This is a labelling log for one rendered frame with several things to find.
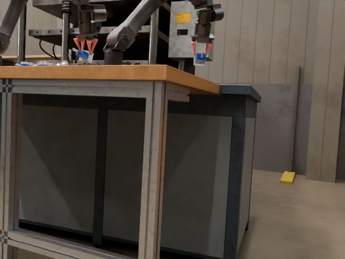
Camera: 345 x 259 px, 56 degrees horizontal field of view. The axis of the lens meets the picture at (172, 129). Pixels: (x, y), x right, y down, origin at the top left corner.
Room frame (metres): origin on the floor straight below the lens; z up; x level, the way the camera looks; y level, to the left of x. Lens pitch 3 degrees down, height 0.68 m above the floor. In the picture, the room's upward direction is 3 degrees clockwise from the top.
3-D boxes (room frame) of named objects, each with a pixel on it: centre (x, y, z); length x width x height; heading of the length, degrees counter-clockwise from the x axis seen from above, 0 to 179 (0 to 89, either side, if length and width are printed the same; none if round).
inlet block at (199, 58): (1.49, -0.11, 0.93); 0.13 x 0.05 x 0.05; 4
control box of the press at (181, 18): (2.41, -0.11, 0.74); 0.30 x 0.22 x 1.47; 72
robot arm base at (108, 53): (1.14, 0.22, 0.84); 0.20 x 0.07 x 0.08; 67
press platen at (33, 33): (2.88, 0.59, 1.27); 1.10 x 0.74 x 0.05; 72
